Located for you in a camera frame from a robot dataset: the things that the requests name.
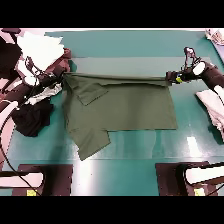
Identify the heap of clothes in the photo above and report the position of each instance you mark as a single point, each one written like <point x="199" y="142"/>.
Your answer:
<point x="216" y="36"/>

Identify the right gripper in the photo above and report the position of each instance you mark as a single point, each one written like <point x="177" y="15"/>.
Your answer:
<point x="176" y="77"/>

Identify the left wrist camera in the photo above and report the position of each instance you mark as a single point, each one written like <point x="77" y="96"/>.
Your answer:
<point x="31" y="66"/>

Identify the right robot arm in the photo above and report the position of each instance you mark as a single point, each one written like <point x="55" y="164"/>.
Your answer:
<point x="211" y="75"/>

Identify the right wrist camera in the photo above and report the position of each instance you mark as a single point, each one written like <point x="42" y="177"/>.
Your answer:
<point x="189" y="55"/>

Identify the light grey garment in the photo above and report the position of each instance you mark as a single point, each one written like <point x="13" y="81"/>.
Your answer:
<point x="45" y="94"/>

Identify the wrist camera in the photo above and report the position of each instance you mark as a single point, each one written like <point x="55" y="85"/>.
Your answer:
<point x="189" y="55"/>
<point x="31" y="66"/>

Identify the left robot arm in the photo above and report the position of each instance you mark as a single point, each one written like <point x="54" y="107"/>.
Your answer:
<point x="20" y="91"/>

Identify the black garment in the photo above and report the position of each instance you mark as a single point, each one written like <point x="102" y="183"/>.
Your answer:
<point x="8" y="56"/>
<point x="31" y="118"/>

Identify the maroon garment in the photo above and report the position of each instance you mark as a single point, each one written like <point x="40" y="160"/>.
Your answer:
<point x="63" y="60"/>

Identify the green T-shirt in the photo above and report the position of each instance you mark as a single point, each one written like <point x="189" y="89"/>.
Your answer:
<point x="126" y="106"/>

